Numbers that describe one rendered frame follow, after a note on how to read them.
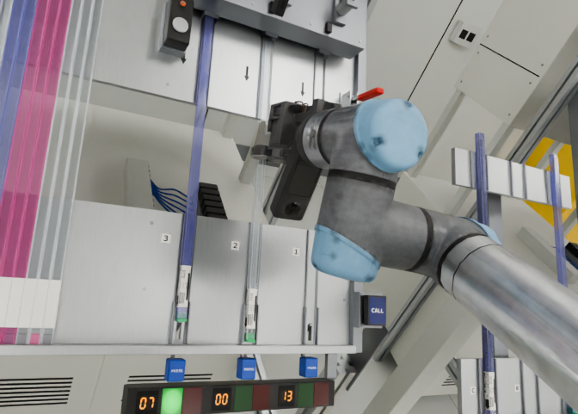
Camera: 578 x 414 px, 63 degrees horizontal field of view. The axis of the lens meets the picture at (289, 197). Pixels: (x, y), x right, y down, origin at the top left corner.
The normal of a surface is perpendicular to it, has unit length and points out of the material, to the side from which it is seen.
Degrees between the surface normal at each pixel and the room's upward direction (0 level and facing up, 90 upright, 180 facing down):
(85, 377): 90
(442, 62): 90
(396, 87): 90
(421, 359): 90
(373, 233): 61
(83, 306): 44
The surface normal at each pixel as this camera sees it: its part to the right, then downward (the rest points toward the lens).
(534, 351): -0.96, 0.07
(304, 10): 0.47, -0.17
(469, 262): -0.70, -0.58
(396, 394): -0.88, -0.14
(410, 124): 0.44, 0.07
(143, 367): 0.30, 0.58
